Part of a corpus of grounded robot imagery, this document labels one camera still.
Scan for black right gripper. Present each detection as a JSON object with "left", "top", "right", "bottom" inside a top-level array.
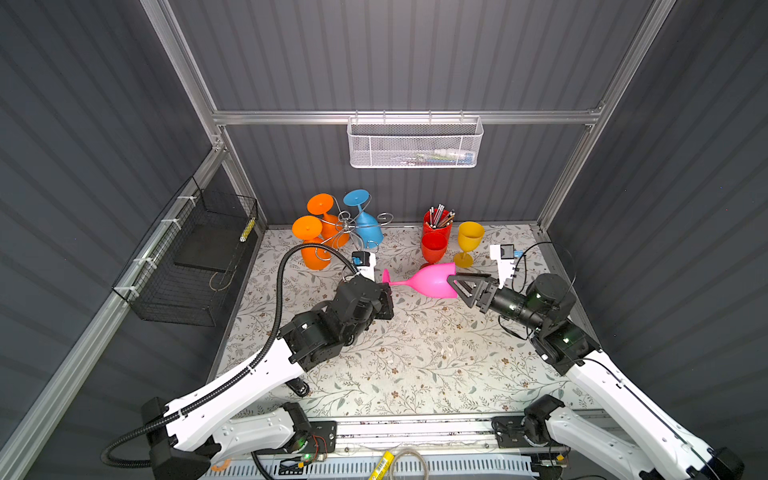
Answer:
[{"left": 447, "top": 270, "right": 545, "bottom": 335}]

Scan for pink wine glass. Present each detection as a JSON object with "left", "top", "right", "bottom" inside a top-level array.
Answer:
[{"left": 382, "top": 263, "right": 458, "bottom": 299}]

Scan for yellow wine glass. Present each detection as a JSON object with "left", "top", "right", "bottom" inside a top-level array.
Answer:
[{"left": 454, "top": 221, "right": 485, "bottom": 269}]

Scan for red wine glass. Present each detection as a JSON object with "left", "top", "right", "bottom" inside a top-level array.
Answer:
[{"left": 421, "top": 232, "right": 448, "bottom": 264}]

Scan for chrome wine glass rack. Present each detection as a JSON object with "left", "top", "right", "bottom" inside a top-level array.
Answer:
[{"left": 322, "top": 189, "right": 393, "bottom": 281}]

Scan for orange wine glass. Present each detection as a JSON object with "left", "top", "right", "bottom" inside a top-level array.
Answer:
[
  {"left": 292, "top": 215, "right": 331, "bottom": 271},
  {"left": 307, "top": 193, "right": 349, "bottom": 249}
]

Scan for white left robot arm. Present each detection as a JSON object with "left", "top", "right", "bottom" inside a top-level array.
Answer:
[{"left": 142, "top": 276, "right": 394, "bottom": 479}]

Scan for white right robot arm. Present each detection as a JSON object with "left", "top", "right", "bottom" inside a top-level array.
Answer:
[{"left": 447, "top": 274, "right": 745, "bottom": 479}]

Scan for blue wine glass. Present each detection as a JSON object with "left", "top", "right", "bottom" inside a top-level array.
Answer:
[{"left": 343, "top": 189, "right": 383, "bottom": 249}]

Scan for red pencil cup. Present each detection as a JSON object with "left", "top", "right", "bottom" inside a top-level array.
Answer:
[{"left": 422, "top": 211, "right": 455, "bottom": 239}]

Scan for pencils in red cup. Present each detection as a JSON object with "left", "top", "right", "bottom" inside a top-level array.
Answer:
[{"left": 424, "top": 203, "right": 455, "bottom": 230}]

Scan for black stapler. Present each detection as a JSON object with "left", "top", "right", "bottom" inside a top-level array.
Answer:
[{"left": 285, "top": 378, "right": 310, "bottom": 398}]

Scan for yellow marker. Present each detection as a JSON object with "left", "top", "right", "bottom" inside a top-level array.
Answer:
[{"left": 368, "top": 451, "right": 395, "bottom": 480}]

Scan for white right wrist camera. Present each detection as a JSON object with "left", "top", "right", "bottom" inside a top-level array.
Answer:
[{"left": 489, "top": 243, "right": 522, "bottom": 289}]

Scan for black corrugated cable conduit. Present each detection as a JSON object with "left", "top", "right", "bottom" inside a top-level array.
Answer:
[{"left": 100, "top": 242, "right": 361, "bottom": 469}]

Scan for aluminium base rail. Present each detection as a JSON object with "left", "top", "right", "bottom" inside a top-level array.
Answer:
[{"left": 239, "top": 412, "right": 655, "bottom": 457}]

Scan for white wire wall basket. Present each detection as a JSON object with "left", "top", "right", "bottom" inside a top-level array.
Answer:
[{"left": 346, "top": 114, "right": 484, "bottom": 169}]

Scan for black wire side basket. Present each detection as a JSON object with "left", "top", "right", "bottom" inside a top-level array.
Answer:
[{"left": 113, "top": 180, "right": 259, "bottom": 327}]

